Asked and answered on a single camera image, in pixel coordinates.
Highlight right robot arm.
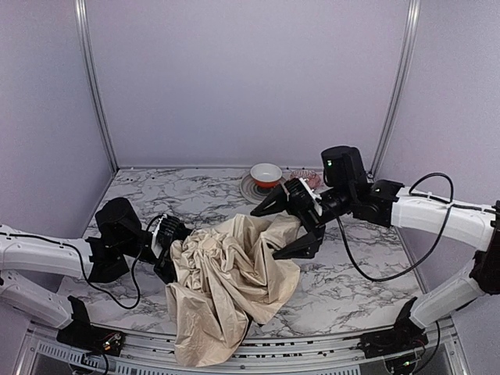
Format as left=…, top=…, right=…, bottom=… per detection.
left=251, top=145, right=499, bottom=358

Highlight aluminium front rail base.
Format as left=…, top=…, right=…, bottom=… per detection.
left=13, top=318, right=471, bottom=374

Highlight right aluminium frame post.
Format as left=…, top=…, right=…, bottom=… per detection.
left=370, top=0, right=421, bottom=177

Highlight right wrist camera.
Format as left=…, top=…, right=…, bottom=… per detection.
left=284, top=178, right=316, bottom=207

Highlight red blue patterned bowl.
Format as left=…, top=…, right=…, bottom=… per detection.
left=289, top=169, right=322, bottom=190

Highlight beige folding umbrella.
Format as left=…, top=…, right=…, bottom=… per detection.
left=165, top=214, right=300, bottom=367

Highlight grey ringed plate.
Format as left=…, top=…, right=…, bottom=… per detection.
left=239, top=173, right=274, bottom=205

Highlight left aluminium frame post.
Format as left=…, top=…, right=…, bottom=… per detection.
left=74, top=0, right=119, bottom=175

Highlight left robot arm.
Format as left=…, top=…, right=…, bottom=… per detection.
left=1, top=197, right=191, bottom=356

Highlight aluminium frame post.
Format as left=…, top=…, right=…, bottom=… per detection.
left=74, top=0, right=119, bottom=175
left=370, top=0, right=421, bottom=177

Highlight orange white bowl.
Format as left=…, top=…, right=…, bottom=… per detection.
left=250, top=162, right=282, bottom=188

